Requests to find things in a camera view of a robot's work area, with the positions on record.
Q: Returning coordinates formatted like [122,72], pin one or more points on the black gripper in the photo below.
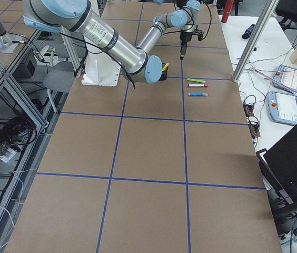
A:
[184,37]

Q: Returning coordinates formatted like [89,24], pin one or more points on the yellow marker pen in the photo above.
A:
[165,67]

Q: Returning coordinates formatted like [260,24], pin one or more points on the green marker pen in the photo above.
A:
[196,80]

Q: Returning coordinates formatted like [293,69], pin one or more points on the white red-capped marker pen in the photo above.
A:
[198,85]

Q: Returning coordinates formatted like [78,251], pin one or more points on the blue marker pen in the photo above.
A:
[197,94]

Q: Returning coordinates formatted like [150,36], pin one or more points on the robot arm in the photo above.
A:
[78,16]
[159,2]

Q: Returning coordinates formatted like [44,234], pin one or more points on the black mesh pen cup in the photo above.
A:
[164,75]

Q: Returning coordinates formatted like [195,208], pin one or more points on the folded dark umbrella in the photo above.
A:
[247,34]

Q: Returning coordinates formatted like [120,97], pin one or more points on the upper teach pendant tablet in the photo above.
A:
[287,76]

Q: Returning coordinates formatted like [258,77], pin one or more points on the teach pendant tablet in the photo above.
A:
[287,76]
[282,107]

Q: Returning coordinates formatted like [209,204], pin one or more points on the lower teach pendant tablet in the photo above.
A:
[282,107]

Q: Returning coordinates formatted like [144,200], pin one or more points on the grey office chair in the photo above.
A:
[60,78]

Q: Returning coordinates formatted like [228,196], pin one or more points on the black laptop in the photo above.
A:
[282,160]

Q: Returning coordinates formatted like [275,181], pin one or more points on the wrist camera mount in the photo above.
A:
[199,33]

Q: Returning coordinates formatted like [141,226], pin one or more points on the aluminium frame post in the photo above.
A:
[259,27]

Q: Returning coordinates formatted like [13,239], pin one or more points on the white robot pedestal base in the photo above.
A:
[100,70]

